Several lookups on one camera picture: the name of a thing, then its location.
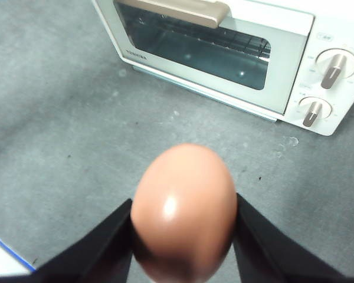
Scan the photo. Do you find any metal wire oven rack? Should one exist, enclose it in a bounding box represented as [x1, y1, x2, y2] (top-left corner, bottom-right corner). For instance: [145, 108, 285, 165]
[153, 16, 271, 61]

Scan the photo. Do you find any brown egg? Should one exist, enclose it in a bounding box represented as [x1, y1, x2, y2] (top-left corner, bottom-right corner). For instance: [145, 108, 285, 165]
[130, 143, 238, 283]

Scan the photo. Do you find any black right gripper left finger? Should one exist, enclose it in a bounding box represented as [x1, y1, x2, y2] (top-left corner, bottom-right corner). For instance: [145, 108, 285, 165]
[26, 199, 154, 283]

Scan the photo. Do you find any beige oven knob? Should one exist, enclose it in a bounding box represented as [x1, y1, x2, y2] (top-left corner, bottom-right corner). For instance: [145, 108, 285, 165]
[298, 96, 333, 128]
[315, 48, 354, 90]

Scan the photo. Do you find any cream Toshiba toaster oven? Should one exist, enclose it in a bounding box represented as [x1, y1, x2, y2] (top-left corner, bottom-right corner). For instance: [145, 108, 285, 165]
[90, 0, 354, 137]

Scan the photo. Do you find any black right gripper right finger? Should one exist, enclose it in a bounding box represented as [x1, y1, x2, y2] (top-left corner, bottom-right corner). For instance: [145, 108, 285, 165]
[232, 193, 354, 283]

